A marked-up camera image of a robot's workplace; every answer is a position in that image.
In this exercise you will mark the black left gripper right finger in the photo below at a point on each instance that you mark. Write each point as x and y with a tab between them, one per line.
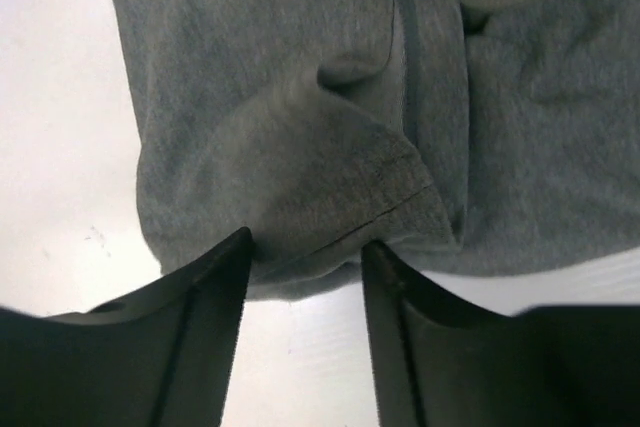
439	360

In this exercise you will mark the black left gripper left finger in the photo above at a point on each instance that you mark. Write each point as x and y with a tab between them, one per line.
158	356

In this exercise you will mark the grey shorts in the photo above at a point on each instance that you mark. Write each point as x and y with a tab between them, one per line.
474	137

